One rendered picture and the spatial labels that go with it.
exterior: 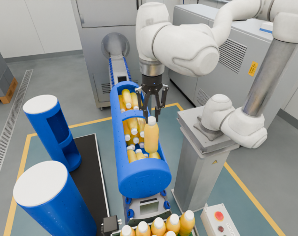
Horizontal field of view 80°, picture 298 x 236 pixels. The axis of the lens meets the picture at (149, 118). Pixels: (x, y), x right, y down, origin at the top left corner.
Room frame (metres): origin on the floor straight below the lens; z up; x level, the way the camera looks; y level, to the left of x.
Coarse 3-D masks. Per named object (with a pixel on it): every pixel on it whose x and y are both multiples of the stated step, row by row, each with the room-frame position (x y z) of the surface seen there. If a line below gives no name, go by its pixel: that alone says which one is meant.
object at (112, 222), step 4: (112, 216) 0.35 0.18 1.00; (116, 216) 0.36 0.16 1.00; (104, 220) 0.34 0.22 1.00; (108, 220) 0.34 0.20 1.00; (112, 220) 0.34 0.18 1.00; (116, 220) 0.34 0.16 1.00; (120, 220) 0.34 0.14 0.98; (104, 224) 0.32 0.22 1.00; (108, 224) 0.32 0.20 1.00; (112, 224) 0.32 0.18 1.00; (116, 224) 0.32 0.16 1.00; (120, 224) 0.34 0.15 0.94; (104, 228) 0.30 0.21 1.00; (108, 228) 0.30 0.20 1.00; (112, 228) 0.30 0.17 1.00; (116, 228) 0.30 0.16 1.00; (104, 232) 0.28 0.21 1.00; (108, 232) 0.29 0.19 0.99; (112, 232) 0.29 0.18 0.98
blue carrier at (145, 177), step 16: (112, 96) 1.18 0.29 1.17; (112, 112) 1.00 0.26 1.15; (128, 112) 0.90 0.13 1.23; (160, 144) 0.72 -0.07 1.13; (144, 160) 0.53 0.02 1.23; (160, 160) 0.55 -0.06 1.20; (128, 176) 0.46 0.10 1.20; (144, 176) 0.47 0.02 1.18; (160, 176) 0.49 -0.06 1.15; (128, 192) 0.45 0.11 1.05; (144, 192) 0.47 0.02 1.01
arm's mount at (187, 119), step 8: (184, 112) 1.10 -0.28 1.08; (192, 112) 1.10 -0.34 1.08; (200, 112) 1.10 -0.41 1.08; (184, 120) 1.00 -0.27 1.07; (192, 120) 1.00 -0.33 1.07; (184, 128) 0.98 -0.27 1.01; (192, 128) 0.92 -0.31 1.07; (192, 136) 0.88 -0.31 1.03; (200, 136) 0.84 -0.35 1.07; (224, 136) 0.84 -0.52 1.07; (200, 144) 0.78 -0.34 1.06; (208, 144) 0.77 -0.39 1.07; (216, 144) 0.77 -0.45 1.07; (224, 144) 0.80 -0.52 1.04; (232, 144) 0.82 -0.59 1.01; (200, 152) 0.76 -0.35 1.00; (208, 152) 0.76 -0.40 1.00
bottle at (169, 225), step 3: (168, 219) 0.32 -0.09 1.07; (168, 222) 0.30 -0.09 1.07; (168, 225) 0.30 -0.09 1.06; (171, 225) 0.29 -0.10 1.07; (174, 225) 0.29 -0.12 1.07; (177, 225) 0.29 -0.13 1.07; (180, 225) 0.30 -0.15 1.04; (168, 228) 0.29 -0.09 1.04; (171, 228) 0.28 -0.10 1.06; (174, 228) 0.28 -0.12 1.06; (177, 228) 0.28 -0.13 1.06; (168, 231) 0.28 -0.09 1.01; (174, 231) 0.28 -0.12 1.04; (177, 231) 0.28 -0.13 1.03; (177, 234) 0.28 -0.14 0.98
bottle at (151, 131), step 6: (144, 126) 0.60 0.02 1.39; (150, 126) 0.58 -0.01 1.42; (156, 126) 0.58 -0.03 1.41; (144, 132) 0.58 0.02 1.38; (150, 132) 0.56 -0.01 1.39; (156, 132) 0.57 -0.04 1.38; (144, 138) 0.58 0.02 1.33; (150, 138) 0.56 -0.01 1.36; (156, 138) 0.57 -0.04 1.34; (144, 144) 0.59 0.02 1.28; (150, 144) 0.56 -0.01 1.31; (156, 144) 0.57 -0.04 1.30; (150, 150) 0.56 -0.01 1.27; (156, 150) 0.57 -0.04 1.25
